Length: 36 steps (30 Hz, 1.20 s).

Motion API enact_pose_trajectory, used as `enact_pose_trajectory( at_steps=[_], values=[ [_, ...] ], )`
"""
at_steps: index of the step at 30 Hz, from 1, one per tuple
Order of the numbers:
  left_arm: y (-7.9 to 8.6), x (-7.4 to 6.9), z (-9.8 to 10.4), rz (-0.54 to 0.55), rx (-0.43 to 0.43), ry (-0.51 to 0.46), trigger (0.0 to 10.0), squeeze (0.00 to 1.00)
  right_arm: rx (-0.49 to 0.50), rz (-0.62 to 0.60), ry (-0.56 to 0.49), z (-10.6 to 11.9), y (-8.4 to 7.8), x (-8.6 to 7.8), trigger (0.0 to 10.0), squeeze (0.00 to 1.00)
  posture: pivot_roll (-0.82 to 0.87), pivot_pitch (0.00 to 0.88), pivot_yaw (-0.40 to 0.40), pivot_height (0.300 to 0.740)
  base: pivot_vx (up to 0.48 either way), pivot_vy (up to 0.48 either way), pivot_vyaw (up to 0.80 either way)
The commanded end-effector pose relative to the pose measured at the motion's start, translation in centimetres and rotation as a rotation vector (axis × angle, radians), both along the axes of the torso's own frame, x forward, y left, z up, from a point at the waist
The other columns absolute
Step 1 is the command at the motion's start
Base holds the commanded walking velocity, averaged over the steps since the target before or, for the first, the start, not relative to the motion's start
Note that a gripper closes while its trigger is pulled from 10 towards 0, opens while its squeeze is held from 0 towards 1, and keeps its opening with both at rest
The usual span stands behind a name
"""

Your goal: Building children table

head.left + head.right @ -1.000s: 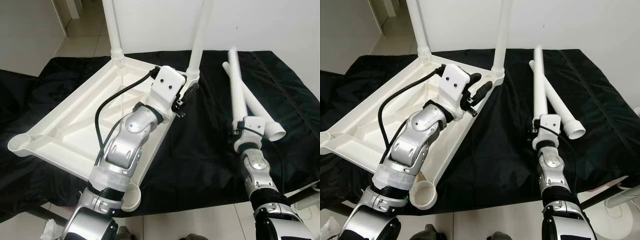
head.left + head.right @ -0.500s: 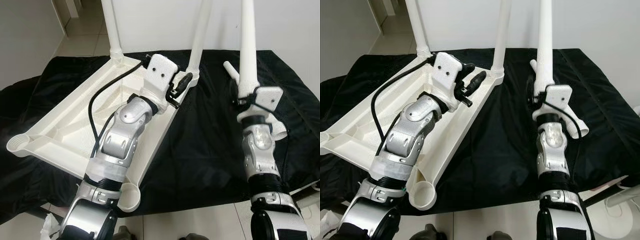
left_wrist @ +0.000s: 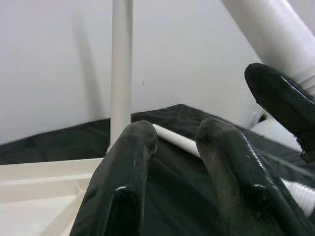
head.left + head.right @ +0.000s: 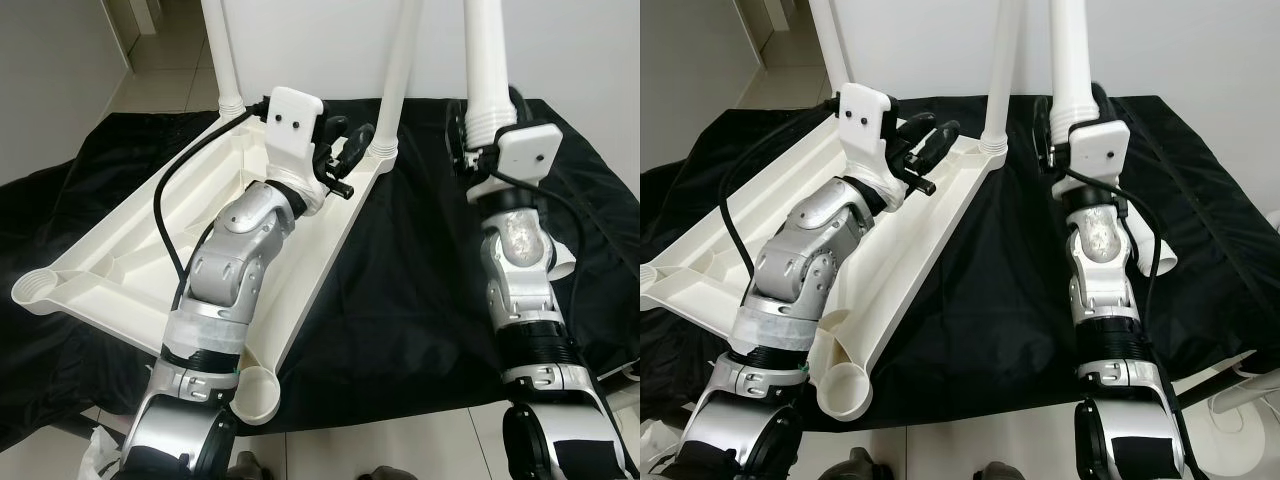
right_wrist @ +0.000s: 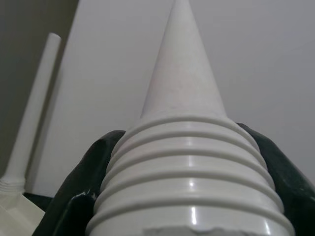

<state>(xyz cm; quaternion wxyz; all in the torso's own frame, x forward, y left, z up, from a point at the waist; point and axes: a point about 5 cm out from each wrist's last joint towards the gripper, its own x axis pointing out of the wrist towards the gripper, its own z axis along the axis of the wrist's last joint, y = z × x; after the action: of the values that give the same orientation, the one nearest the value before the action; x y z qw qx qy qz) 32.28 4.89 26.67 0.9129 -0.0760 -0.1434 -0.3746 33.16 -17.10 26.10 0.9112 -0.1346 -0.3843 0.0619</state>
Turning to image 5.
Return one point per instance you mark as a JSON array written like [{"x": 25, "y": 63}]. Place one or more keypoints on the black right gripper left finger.
[{"x": 73, "y": 196}]

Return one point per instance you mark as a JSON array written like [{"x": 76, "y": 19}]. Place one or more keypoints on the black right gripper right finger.
[{"x": 295, "y": 201}]

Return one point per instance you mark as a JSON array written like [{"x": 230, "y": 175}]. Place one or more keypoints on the white plastic ribbed table top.
[{"x": 14, "y": 216}]

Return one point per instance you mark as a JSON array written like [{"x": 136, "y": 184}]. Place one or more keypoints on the white tapered plastic table leg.
[
  {"x": 187, "y": 159},
  {"x": 33, "y": 110}
]

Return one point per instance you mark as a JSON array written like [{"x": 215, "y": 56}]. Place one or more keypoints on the black table cloth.
[{"x": 39, "y": 200}]

